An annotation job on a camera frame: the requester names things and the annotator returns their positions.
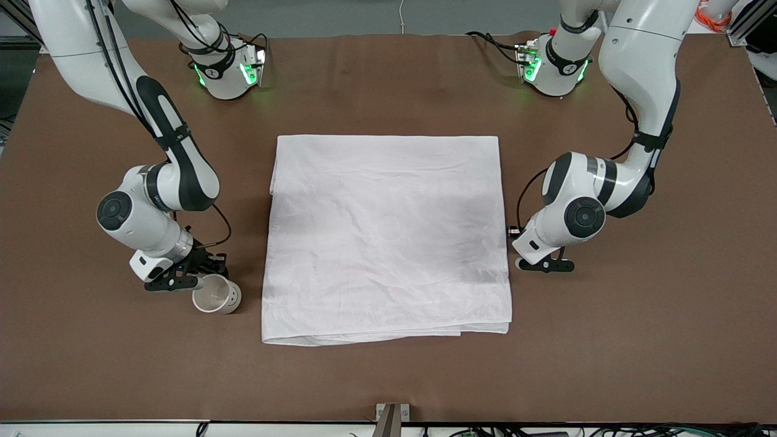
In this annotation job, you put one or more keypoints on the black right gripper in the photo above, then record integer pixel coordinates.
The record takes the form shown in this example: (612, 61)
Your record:
(203, 261)

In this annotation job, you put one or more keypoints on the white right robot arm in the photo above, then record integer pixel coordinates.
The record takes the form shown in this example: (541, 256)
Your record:
(182, 173)

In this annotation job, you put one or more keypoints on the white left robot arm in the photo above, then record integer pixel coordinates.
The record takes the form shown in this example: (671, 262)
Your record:
(583, 215)

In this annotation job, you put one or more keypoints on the white cloth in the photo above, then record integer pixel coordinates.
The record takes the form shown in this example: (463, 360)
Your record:
(388, 243)

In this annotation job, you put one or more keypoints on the silver base connector box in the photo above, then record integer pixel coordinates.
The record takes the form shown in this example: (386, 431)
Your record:
(527, 60)
(255, 68)

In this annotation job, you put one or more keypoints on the grey metal table bracket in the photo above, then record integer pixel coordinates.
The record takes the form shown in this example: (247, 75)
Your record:
(391, 419)

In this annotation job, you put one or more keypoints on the aluminium frame profile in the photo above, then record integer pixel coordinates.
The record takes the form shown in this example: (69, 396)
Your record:
(24, 27)
(749, 21)

